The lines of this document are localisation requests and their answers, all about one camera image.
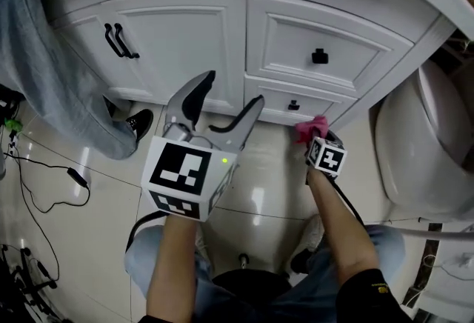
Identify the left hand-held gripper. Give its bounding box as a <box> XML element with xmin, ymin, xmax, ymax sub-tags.
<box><xmin>140</xmin><ymin>70</ymin><xmax>266</xmax><ymax>223</ymax></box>

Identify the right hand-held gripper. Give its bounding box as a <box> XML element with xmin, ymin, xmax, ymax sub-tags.
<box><xmin>305</xmin><ymin>129</ymin><xmax>348</xmax><ymax>185</ymax></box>

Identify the pink cloth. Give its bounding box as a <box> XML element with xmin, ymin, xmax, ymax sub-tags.
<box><xmin>293</xmin><ymin>115</ymin><xmax>330</xmax><ymax>147</ymax></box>

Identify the small white drawer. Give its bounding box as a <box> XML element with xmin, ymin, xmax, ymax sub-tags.
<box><xmin>243</xmin><ymin>75</ymin><xmax>359</xmax><ymax>123</ymax></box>

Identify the large white drawer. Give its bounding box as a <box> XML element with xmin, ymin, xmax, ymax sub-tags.
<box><xmin>245</xmin><ymin>0</ymin><xmax>416</xmax><ymax>92</ymax></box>

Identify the person's right forearm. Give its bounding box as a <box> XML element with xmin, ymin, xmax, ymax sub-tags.
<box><xmin>306</xmin><ymin>169</ymin><xmax>381</xmax><ymax>281</ymax></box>

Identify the person's left forearm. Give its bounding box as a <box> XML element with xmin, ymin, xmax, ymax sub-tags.
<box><xmin>146</xmin><ymin>215</ymin><xmax>198</xmax><ymax>323</ymax></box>

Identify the white vanity cabinet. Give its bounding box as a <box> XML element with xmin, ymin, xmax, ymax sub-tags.
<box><xmin>35</xmin><ymin>0</ymin><xmax>468</xmax><ymax>130</ymax></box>

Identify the wide white cabinet door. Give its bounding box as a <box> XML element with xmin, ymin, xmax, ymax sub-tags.
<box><xmin>99</xmin><ymin>0</ymin><xmax>248</xmax><ymax>110</ymax></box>

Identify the white toilet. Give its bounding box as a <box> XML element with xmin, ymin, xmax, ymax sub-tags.
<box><xmin>375</xmin><ymin>59</ymin><xmax>474</xmax><ymax>223</ymax></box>

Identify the person's right shoe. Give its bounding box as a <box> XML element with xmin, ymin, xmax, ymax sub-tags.
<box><xmin>290</xmin><ymin>213</ymin><xmax>326</xmax><ymax>275</ymax></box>

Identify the person's shoe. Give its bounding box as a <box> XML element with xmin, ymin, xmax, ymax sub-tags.
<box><xmin>193</xmin><ymin>227</ymin><xmax>209</xmax><ymax>260</ymax></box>
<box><xmin>290</xmin><ymin>213</ymin><xmax>326</xmax><ymax>275</ymax></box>

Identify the person's right leg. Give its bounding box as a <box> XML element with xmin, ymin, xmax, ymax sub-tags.
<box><xmin>273</xmin><ymin>224</ymin><xmax>405</xmax><ymax>323</ymax></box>

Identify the person's leg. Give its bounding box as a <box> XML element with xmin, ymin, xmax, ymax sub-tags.
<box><xmin>124</xmin><ymin>224</ymin><xmax>216</xmax><ymax>323</ymax></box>
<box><xmin>273</xmin><ymin>224</ymin><xmax>405</xmax><ymax>323</ymax></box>

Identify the person's left shoe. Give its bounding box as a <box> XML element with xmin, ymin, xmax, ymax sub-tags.
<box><xmin>193</xmin><ymin>227</ymin><xmax>209</xmax><ymax>260</ymax></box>

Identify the narrow white cabinet door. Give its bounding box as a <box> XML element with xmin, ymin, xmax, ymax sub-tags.
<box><xmin>50</xmin><ymin>13</ymin><xmax>149</xmax><ymax>102</ymax></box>

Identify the black power adapter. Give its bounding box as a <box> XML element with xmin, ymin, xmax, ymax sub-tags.
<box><xmin>66</xmin><ymin>166</ymin><xmax>90</xmax><ymax>190</ymax></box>

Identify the person's left leg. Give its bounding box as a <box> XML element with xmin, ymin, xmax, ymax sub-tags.
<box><xmin>124</xmin><ymin>224</ymin><xmax>216</xmax><ymax>323</ymax></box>

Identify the person's black shirt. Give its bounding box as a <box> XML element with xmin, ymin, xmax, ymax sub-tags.
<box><xmin>138</xmin><ymin>267</ymin><xmax>413</xmax><ymax>323</ymax></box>

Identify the bystander leg in grey trousers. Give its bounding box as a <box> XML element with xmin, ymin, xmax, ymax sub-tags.
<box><xmin>0</xmin><ymin>0</ymin><xmax>155</xmax><ymax>161</ymax></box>

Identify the black folding stand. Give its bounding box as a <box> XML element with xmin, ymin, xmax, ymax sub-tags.
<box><xmin>0</xmin><ymin>242</ymin><xmax>61</xmax><ymax>323</ymax></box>

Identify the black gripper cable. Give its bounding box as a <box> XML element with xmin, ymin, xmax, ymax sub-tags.
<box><xmin>125</xmin><ymin>210</ymin><xmax>168</xmax><ymax>253</ymax></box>
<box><xmin>330</xmin><ymin>177</ymin><xmax>367</xmax><ymax>227</ymax></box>

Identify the black bar door handle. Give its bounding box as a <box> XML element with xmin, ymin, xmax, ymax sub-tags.
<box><xmin>104</xmin><ymin>23</ymin><xmax>127</xmax><ymax>59</ymax></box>
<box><xmin>113</xmin><ymin>22</ymin><xmax>141</xmax><ymax>60</ymax></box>

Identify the black floor cable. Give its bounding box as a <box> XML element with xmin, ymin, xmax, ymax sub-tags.
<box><xmin>2</xmin><ymin>150</ymin><xmax>92</xmax><ymax>216</ymax></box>

